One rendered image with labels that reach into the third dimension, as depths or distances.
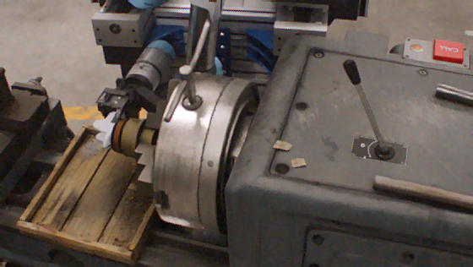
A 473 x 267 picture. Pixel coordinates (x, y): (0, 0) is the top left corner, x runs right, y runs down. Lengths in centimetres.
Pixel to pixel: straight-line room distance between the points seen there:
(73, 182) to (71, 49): 217
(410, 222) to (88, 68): 269
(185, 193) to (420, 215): 43
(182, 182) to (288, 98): 24
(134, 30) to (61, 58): 196
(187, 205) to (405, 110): 43
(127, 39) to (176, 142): 61
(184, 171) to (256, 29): 69
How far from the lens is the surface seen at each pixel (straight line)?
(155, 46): 143
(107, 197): 140
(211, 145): 102
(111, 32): 160
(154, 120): 120
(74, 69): 338
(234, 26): 164
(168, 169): 105
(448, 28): 374
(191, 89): 103
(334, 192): 88
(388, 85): 109
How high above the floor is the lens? 192
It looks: 44 degrees down
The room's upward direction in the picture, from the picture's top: 3 degrees counter-clockwise
